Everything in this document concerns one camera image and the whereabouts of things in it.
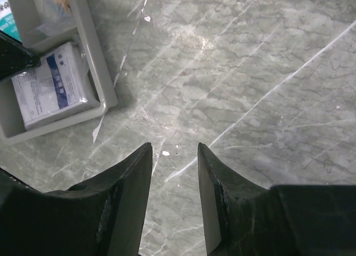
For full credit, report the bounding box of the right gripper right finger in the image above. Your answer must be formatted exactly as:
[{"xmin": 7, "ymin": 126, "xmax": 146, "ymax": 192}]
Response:
[{"xmin": 197, "ymin": 144, "xmax": 355, "ymax": 255}]

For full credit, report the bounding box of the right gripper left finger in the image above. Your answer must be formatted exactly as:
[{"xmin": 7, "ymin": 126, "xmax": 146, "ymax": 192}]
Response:
[{"xmin": 1, "ymin": 142, "xmax": 152, "ymax": 255}]

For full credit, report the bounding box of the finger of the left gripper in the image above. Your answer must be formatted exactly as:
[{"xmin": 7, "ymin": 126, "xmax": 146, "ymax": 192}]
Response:
[{"xmin": 0, "ymin": 31, "xmax": 41, "ymax": 81}]

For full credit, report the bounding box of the grey plastic divided tray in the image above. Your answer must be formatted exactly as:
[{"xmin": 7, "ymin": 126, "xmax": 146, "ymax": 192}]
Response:
[{"xmin": 1, "ymin": 0, "xmax": 118, "ymax": 144}]

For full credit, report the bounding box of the bag of cotton swabs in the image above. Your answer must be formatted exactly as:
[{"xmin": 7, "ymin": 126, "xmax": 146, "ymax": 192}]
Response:
[{"xmin": 30, "ymin": 0, "xmax": 76, "ymax": 37}]

